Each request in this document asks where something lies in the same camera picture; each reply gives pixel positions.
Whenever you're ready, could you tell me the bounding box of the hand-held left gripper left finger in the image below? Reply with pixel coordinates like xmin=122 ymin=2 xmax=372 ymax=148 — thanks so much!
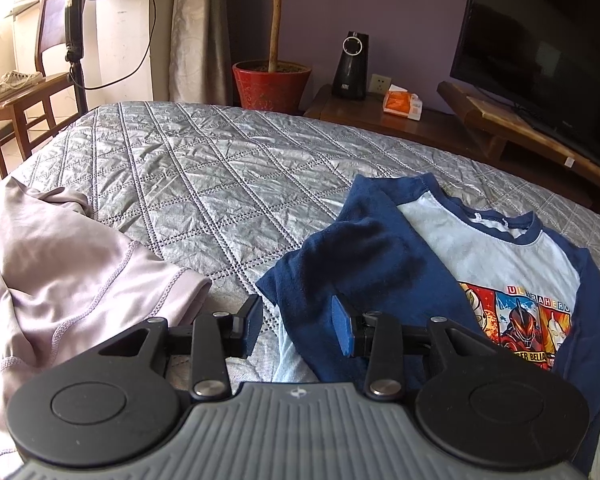
xmin=100 ymin=294 xmax=263 ymax=401

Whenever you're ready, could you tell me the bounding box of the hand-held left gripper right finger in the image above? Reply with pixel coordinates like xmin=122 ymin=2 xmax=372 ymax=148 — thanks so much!
xmin=330 ymin=294 xmax=496 ymax=402

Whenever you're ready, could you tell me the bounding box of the printed blue raglan shirt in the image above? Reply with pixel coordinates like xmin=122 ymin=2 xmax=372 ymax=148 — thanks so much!
xmin=256 ymin=172 xmax=600 ymax=466

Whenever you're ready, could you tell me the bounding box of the silver quilted bedspread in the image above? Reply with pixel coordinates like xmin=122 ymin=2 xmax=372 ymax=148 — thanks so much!
xmin=0 ymin=101 xmax=600 ymax=480

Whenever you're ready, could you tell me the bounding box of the pale pink garment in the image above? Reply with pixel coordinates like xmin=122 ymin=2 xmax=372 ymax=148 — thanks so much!
xmin=0 ymin=176 xmax=213 ymax=433

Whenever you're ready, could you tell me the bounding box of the dark wooden low table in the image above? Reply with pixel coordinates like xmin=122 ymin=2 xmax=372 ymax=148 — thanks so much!
xmin=302 ymin=84 xmax=506 ymax=161

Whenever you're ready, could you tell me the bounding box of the orange tissue pack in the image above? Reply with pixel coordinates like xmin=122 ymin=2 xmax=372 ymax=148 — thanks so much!
xmin=382 ymin=86 xmax=425 ymax=122

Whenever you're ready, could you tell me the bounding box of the red flower pot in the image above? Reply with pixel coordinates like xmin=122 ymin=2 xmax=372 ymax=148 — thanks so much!
xmin=232 ymin=60 xmax=313 ymax=113

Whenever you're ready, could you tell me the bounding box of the black cone speaker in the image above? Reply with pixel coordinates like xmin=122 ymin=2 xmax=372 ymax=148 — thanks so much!
xmin=331 ymin=31 xmax=368 ymax=101

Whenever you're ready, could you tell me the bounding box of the wooden television stand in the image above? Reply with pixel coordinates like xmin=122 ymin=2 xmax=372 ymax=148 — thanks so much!
xmin=437 ymin=81 xmax=600 ymax=211

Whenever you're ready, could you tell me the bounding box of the beige curtain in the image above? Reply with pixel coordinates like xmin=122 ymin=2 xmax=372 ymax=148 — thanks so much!
xmin=167 ymin=0 xmax=233 ymax=108

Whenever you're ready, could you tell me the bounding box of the white canvas sneaker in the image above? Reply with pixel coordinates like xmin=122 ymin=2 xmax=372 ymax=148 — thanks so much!
xmin=0 ymin=71 xmax=45 ymax=88
xmin=0 ymin=82 xmax=26 ymax=107

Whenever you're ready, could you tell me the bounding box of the black television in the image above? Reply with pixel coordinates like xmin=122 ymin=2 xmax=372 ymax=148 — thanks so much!
xmin=450 ymin=0 xmax=600 ymax=176

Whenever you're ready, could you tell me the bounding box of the black standing fan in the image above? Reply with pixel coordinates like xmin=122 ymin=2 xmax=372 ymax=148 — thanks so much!
xmin=64 ymin=0 xmax=143 ymax=113

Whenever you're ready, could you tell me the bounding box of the wooden chair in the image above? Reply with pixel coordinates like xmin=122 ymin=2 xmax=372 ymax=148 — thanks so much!
xmin=0 ymin=0 xmax=88 ymax=181

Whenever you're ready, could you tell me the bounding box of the black fan cable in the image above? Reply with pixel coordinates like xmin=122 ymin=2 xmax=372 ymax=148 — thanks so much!
xmin=67 ymin=0 xmax=157 ymax=92

